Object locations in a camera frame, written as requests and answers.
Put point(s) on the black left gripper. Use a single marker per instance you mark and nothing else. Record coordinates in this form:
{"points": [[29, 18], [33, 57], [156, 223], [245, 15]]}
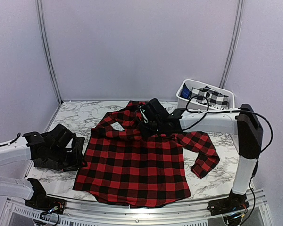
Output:
{"points": [[60, 166]]}

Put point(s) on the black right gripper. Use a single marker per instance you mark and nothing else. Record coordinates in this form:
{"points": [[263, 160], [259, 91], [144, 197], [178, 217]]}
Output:
{"points": [[144, 133]]}

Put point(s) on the red black plaid shirt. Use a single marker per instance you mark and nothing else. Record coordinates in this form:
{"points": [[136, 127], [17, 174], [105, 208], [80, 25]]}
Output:
{"points": [[125, 169]]}

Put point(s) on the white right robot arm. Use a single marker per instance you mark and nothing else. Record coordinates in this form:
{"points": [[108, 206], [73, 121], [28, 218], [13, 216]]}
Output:
{"points": [[241, 122]]}

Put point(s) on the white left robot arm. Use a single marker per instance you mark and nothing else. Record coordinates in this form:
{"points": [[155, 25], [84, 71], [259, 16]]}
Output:
{"points": [[27, 147]]}

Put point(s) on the black pinstripe folded shirt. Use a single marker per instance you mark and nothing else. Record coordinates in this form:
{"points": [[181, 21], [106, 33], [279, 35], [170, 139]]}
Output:
{"points": [[73, 161]]}

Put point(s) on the white plastic bin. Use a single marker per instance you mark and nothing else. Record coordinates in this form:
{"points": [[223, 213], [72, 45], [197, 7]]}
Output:
{"points": [[183, 103]]}

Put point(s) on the blue folded garment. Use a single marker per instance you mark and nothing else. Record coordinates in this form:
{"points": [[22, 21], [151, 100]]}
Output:
{"points": [[185, 92]]}

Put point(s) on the black white plaid shirt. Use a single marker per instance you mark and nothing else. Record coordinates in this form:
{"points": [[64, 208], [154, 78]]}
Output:
{"points": [[210, 97]]}

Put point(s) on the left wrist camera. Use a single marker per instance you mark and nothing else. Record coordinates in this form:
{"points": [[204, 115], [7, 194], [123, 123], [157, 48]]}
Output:
{"points": [[60, 137]]}

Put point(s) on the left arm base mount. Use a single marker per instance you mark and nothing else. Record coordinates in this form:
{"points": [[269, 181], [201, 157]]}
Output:
{"points": [[49, 207]]}

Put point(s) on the aluminium front frame rail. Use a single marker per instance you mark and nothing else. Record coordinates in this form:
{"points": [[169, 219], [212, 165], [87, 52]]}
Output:
{"points": [[182, 213]]}

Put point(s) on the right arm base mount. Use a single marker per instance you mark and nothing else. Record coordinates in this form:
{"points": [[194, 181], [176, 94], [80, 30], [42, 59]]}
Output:
{"points": [[232, 210]]}

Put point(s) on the right wall corner profile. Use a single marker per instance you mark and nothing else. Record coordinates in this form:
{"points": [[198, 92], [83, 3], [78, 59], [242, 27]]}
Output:
{"points": [[233, 44]]}

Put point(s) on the wall corner profile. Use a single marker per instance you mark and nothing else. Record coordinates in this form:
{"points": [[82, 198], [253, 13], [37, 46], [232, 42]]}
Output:
{"points": [[233, 44], [46, 49]]}

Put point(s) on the left wall corner profile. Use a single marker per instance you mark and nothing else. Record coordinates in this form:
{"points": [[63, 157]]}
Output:
{"points": [[46, 49]]}

